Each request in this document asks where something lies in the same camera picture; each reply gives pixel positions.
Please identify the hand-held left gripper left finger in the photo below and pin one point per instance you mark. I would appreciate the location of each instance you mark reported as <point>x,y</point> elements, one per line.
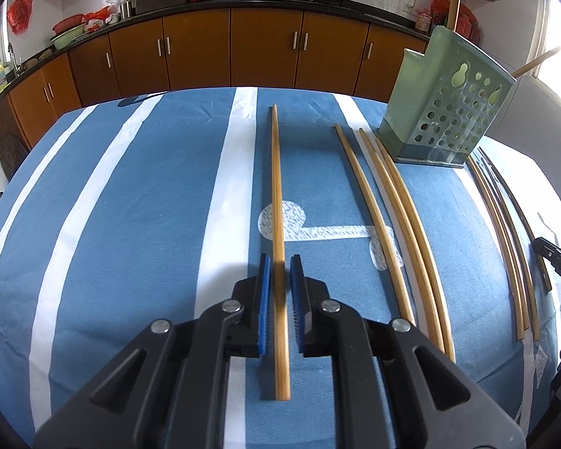
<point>263,299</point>

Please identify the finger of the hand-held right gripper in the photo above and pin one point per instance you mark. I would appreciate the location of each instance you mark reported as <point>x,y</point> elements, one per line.
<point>544,248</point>

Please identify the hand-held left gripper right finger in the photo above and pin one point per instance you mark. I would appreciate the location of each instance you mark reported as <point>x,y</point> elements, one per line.
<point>295,299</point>

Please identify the dark wooden chopstick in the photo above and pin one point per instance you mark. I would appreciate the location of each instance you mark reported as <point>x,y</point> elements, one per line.
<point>528,224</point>

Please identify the green perforated chopstick holder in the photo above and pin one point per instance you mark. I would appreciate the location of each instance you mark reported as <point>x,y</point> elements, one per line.
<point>411,103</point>

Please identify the blue striped tablecloth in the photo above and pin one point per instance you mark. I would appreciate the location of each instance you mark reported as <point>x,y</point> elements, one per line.
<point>145,243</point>

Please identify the brown wooden base cabinets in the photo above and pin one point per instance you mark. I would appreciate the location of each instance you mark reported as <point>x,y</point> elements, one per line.
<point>262,56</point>

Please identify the pink jar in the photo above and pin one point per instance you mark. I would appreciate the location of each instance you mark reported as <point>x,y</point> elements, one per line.
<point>423,23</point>

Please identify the red plastic bag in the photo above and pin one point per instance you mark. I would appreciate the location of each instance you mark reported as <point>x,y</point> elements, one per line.
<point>19,15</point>
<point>440,3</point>

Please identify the black kitchen countertop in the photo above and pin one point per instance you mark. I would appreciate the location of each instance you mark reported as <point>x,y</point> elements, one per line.
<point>215,1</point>

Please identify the steel cup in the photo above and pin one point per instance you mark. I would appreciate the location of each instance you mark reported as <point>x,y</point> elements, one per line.
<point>126,9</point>

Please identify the red and white packets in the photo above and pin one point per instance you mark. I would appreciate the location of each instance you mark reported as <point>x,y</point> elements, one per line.
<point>96,18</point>

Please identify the green basin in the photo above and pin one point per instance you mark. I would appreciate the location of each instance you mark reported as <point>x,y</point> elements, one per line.
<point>65,38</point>

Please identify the red basin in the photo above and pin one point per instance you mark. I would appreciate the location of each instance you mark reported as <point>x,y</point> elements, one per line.
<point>69,23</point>

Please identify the sink faucet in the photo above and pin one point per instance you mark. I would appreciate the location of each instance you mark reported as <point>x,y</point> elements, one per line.
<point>13,58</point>

